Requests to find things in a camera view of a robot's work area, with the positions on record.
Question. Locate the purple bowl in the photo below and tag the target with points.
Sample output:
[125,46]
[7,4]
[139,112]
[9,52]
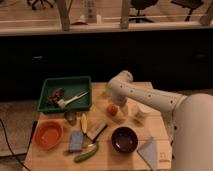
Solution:
[124,140]

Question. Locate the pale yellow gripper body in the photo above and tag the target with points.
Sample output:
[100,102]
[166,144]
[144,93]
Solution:
[124,110]

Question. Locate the orange-red apple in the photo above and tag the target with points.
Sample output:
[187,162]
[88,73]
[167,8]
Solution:
[112,109]

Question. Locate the wooden brush block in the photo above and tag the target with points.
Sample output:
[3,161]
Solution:
[95,130]

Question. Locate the yellow banana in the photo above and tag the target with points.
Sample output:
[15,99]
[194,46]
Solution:
[84,124]

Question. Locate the orange bowl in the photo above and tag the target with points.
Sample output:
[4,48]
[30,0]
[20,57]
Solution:
[48,135]

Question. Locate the green translucent cup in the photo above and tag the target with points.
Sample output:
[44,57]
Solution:
[107,91]

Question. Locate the dark red grape bunch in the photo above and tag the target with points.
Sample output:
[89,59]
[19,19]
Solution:
[55,96]

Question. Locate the dark metal cup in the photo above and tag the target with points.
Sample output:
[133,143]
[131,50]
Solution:
[71,117]

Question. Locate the green plastic tray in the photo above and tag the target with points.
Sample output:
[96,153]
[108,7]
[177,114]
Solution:
[65,88]

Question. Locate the blue-grey cloth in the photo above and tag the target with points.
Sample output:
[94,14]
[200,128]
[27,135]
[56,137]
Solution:
[148,152]

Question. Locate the blue sponge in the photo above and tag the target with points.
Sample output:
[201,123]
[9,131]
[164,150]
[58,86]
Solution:
[76,141]

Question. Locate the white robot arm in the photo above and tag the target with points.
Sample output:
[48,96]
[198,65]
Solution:
[192,148]

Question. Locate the white paper cup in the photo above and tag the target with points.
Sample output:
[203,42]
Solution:
[142,112]

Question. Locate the green cucumber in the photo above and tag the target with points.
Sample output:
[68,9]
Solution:
[85,156]

